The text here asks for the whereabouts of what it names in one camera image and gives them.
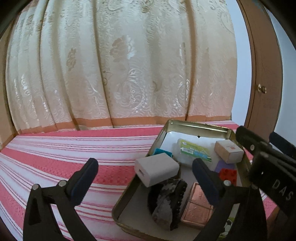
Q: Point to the teal toy brick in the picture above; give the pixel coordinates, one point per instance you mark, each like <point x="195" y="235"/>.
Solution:
<point x="158" y="151"/>

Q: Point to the green football toy brick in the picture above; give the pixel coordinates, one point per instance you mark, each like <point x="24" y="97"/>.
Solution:
<point x="227" y="228"/>

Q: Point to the gold metal tin tray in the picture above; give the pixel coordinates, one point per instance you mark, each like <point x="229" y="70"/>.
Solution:
<point x="131" y="212"/>

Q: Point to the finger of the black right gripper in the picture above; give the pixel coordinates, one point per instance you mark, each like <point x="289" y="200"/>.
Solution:
<point x="257" y="146"/>
<point x="283" y="145"/>

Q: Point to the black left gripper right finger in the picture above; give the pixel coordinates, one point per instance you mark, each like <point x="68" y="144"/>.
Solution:
<point x="250" y="220"/>

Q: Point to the green floss pick box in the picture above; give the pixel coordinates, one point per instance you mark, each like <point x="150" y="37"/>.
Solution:
<point x="186" y="152"/>

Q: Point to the pink striped tablecloth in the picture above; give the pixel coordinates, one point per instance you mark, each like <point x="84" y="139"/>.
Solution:
<point x="47" y="158"/>

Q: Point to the purple foam block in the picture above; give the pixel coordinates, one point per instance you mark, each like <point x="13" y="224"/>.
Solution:
<point x="222" y="165"/>

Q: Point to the white card box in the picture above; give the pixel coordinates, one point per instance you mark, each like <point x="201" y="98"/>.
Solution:
<point x="228" y="151"/>

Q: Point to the rose gold compact case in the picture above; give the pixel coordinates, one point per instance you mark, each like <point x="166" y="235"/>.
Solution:
<point x="198" y="210"/>

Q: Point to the cream floral curtain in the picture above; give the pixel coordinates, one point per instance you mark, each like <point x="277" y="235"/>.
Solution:
<point x="79" y="65"/>

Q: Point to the red toy brick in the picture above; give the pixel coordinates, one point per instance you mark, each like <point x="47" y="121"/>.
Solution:
<point x="228" y="174"/>

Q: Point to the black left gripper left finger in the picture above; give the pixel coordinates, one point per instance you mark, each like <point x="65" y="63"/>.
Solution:
<point x="40" y="222"/>

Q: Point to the white charger plug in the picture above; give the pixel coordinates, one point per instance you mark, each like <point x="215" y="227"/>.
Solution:
<point x="155" y="169"/>

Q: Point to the brass door knob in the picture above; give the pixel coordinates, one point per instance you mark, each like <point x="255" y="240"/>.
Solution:
<point x="262" y="89"/>

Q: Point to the brown wooden door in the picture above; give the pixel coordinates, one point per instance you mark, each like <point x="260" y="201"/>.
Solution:
<point x="266" y="65"/>

